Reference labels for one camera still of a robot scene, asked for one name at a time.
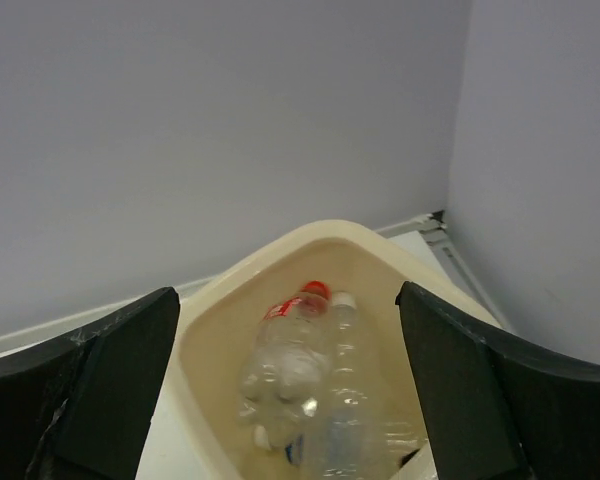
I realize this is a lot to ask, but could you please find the red-cap labelled bottle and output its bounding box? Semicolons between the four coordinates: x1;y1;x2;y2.
238;281;332;450

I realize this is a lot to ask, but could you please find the clear white-cap bottle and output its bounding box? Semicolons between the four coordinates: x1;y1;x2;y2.
286;291;419;479

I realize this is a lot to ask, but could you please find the cream plastic bin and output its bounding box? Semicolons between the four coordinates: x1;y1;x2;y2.
137;220;497;479

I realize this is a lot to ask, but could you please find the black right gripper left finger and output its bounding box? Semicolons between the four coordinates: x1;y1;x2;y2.
0;287;180;479

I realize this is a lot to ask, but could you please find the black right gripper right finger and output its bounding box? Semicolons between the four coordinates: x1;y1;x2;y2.
396;282;600;479

